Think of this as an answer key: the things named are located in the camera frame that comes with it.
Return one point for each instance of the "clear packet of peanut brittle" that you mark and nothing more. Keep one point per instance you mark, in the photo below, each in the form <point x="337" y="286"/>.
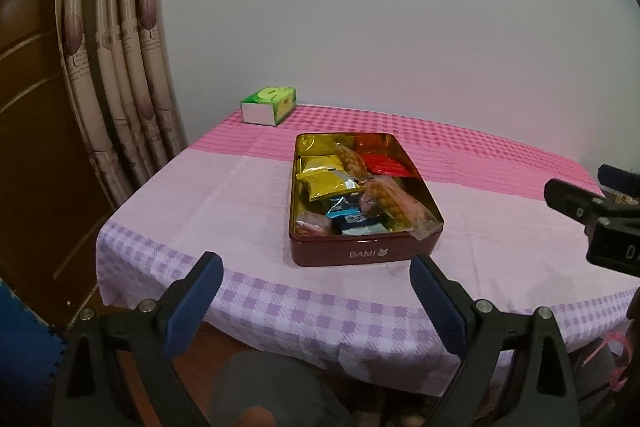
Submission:
<point x="352" y="162"/>

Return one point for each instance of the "red tin box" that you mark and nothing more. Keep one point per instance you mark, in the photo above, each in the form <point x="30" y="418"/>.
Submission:
<point x="350" y="252"/>

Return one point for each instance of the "brown wooden door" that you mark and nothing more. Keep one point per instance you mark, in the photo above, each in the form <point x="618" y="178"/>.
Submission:
<point x="35" y="157"/>

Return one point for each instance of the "clear packet of orange snacks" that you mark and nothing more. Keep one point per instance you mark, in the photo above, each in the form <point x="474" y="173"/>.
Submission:
<point x="400" y="207"/>

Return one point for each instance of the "small blue snack packet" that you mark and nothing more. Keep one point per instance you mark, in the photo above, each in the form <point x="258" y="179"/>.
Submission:
<point x="342" y="208"/>

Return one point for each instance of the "blue foam floor mat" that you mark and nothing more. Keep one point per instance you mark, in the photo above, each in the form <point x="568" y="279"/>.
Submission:
<point x="25" y="367"/>

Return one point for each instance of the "red snack packet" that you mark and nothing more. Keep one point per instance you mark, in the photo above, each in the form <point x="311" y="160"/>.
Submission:
<point x="385" y="164"/>

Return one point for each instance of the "pink checked tablecloth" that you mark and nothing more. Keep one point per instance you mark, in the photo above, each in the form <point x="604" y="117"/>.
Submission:
<point x="200" y="217"/>

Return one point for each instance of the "pink patterned snack box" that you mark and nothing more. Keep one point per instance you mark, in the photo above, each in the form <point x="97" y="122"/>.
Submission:
<point x="312" y="225"/>

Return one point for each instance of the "green tissue box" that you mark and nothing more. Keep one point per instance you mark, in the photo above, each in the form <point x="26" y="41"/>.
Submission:
<point x="267" y="104"/>

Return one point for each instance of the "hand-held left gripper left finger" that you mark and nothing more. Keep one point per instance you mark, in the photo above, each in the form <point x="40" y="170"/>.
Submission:
<point x="192" y="307"/>

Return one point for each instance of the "person's leg in grey shorts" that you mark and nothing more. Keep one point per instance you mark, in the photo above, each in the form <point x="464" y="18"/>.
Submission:
<point x="280" y="387"/>

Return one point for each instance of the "yellow packet with silver patches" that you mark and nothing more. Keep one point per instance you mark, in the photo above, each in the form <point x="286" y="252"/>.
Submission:
<point x="325" y="186"/>

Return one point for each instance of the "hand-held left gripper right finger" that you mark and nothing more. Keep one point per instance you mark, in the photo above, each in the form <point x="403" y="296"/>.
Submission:
<point x="440" y="309"/>

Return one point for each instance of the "beige patterned curtain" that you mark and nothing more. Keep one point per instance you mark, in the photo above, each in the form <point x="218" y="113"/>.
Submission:
<point x="120" y="72"/>

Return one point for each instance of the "blue cracker packet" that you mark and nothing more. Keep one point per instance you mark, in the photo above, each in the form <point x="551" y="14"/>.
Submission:
<point x="360" y="225"/>

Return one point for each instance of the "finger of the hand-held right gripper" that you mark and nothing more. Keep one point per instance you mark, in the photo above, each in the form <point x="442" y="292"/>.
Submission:
<point x="570" y="199"/>
<point x="620" y="182"/>

